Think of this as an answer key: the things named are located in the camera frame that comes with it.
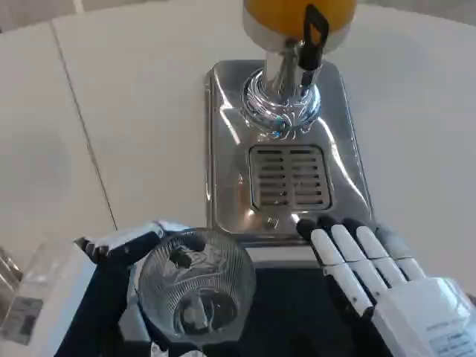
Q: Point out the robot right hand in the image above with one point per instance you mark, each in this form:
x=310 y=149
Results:
x=401 y=308

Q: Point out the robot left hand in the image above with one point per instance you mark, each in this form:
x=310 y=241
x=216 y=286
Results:
x=56 y=282

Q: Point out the clear ribbed glass cup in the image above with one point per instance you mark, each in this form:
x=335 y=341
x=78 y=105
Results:
x=208 y=282

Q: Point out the slotted steel drain grid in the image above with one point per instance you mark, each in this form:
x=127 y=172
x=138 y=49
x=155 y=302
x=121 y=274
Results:
x=290 y=178

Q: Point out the steel drip tray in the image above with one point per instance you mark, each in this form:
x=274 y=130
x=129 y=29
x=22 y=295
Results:
x=230 y=148

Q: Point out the orange juice drink dispenser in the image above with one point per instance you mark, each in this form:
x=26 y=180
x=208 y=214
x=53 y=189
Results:
x=275 y=22

